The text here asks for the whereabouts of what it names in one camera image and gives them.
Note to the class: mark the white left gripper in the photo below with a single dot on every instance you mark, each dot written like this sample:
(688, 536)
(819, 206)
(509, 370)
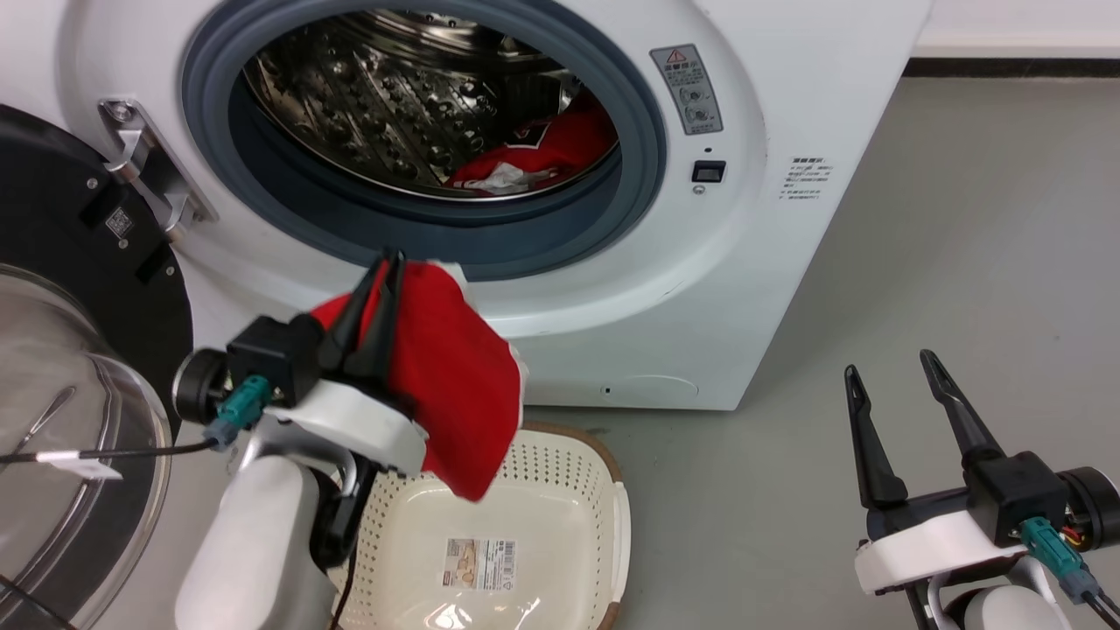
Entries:
(367, 420)

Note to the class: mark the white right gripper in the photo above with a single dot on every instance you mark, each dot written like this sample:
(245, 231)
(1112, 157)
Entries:
(927, 547)

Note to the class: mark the red garment with white trim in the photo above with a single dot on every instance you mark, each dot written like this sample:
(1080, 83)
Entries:
(455, 376)

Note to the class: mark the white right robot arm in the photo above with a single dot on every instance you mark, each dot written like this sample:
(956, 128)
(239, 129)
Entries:
(1006, 608)

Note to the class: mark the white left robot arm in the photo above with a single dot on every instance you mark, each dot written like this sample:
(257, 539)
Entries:
(254, 542)

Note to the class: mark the white front-load washing machine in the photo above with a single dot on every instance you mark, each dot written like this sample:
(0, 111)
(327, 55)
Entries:
(787, 280)

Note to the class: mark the cream perforated laundry basket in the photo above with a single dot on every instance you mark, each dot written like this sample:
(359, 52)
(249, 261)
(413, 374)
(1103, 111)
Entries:
(551, 507)

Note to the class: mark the printed label in basket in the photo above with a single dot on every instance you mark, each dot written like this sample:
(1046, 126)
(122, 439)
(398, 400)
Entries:
(479, 563)

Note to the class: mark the grey rubber door gasket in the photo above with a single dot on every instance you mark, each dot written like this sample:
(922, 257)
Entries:
(420, 243)

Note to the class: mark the stainless steel washer drum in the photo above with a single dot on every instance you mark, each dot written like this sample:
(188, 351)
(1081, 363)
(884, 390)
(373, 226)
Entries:
(376, 105)

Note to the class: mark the round white filter cover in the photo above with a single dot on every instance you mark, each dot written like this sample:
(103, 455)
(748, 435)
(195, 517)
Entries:
(656, 391)

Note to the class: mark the QR code sticker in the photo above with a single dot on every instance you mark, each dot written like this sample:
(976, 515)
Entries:
(119, 222)

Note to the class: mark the red and white garment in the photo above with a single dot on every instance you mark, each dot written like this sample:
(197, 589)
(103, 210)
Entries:
(564, 144)

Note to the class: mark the metal door hinge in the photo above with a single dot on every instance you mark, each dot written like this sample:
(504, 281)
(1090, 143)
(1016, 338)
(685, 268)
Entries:
(140, 162)

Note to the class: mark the black washer door, clear dome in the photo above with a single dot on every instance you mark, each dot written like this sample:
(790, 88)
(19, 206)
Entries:
(52, 192)

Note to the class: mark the grey warning sticker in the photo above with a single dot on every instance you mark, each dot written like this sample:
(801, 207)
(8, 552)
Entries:
(687, 87)

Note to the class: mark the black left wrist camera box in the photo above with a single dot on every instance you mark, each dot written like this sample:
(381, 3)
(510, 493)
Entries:
(271, 354)

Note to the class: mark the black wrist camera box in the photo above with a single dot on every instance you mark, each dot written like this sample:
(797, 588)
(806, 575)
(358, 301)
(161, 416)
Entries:
(271, 354)
(1015, 494)

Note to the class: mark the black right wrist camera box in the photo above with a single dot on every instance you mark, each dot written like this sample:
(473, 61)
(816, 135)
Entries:
(1015, 494)

